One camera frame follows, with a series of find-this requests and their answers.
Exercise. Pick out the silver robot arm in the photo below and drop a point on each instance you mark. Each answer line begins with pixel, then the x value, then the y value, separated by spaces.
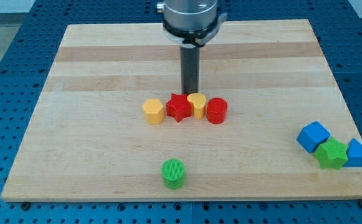
pixel 191 24

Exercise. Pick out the blue cube block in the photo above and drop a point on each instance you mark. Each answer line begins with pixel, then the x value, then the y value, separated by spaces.
pixel 312 135

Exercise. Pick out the yellow hexagon block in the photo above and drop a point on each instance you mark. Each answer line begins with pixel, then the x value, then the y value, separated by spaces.
pixel 153 110

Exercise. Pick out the blue triangle block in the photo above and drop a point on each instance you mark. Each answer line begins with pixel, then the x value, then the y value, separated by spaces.
pixel 354 154

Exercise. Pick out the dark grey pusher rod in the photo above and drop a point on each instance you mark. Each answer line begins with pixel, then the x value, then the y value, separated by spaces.
pixel 189 59

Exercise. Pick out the red cylinder block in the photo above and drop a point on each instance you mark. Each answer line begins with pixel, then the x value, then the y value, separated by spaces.
pixel 216 110

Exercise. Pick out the green star block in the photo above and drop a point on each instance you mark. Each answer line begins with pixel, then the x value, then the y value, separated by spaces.
pixel 331 154

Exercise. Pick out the green cylinder block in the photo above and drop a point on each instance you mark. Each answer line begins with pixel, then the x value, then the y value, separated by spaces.
pixel 173 174

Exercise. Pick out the red star block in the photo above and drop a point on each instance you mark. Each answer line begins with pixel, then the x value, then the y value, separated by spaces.
pixel 178 107

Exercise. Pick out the yellow heart block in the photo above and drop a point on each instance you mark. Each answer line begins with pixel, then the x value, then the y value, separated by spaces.
pixel 198 104

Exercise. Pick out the wooden board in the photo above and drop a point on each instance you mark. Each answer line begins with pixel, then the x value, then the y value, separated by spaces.
pixel 88 140

